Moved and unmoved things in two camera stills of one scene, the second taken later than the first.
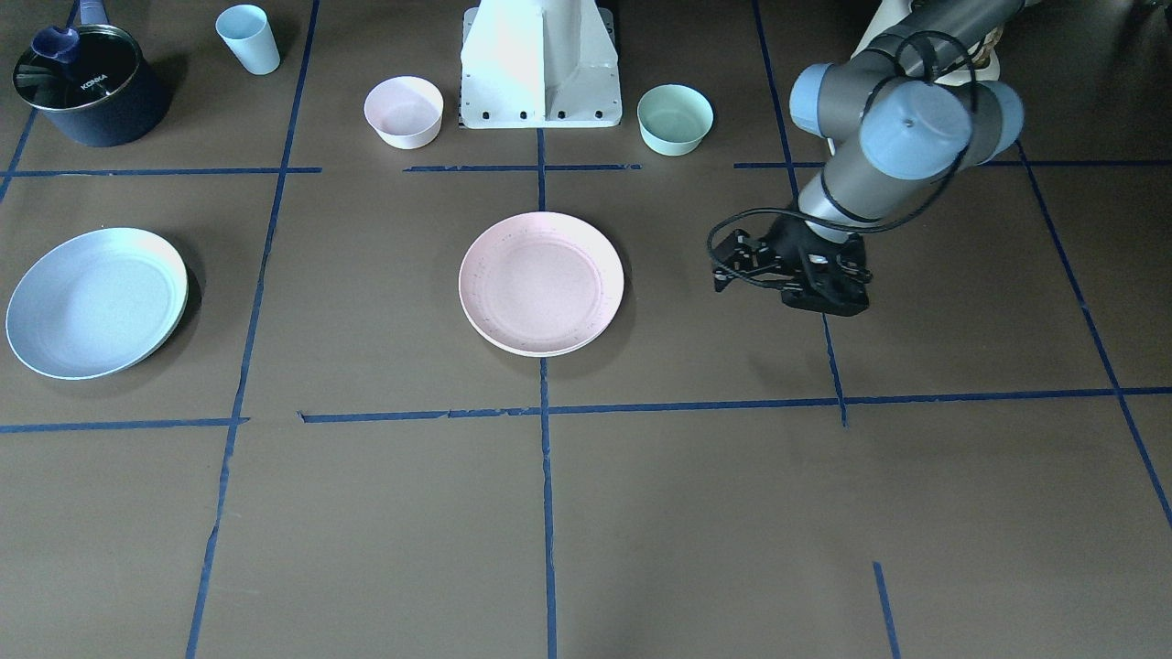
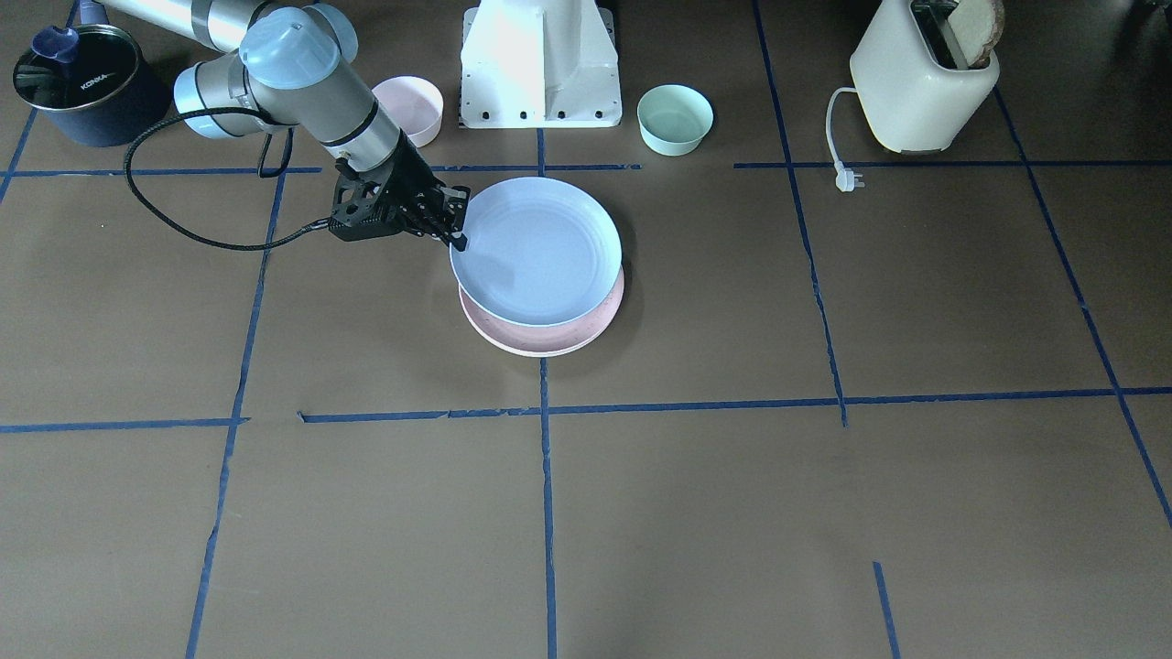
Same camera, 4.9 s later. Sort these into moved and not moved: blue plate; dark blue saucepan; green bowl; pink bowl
Moved: blue plate
Not moved: green bowl; pink bowl; dark blue saucepan
